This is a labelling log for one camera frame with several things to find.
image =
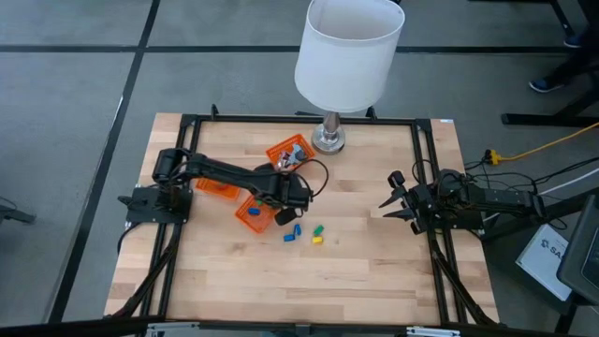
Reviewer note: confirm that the black flat monitor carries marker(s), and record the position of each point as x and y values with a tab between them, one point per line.
582	253

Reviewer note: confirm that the blue mini stapler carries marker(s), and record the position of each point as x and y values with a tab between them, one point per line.
289	238
254	211
297	230

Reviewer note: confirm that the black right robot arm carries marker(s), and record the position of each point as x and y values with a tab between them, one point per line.
505	199

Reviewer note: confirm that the silver metal bracket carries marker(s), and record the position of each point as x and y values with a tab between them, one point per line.
173	330
433	332

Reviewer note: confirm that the orange plastic basket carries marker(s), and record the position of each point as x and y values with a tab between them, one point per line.
220	192
296	140
248	220

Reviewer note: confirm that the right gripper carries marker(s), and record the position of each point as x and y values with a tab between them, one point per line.
423	203

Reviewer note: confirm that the light blue staple remover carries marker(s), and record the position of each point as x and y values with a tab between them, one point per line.
294	156

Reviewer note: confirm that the person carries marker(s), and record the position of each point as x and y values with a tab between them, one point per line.
545	85

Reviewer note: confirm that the yellow mini stapler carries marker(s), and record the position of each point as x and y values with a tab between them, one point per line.
317	240

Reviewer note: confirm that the white printed box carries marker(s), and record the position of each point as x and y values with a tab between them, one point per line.
543	262

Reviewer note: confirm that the black chair base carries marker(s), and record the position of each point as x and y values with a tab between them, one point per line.
14	215

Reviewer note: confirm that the black aluminium table frame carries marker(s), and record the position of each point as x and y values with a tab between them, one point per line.
257	119

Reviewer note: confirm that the silver lamp white shade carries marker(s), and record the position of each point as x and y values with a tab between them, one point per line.
348	61

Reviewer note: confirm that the lavender staple remover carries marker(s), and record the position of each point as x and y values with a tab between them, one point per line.
282	160

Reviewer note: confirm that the dark grey staple remover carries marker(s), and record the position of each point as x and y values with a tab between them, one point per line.
302	153

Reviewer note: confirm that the black desk leg frame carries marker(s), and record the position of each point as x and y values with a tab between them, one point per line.
538	120

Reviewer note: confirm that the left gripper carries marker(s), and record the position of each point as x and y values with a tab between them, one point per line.
290	192

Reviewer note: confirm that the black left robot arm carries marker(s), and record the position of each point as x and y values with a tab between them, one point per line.
224	173

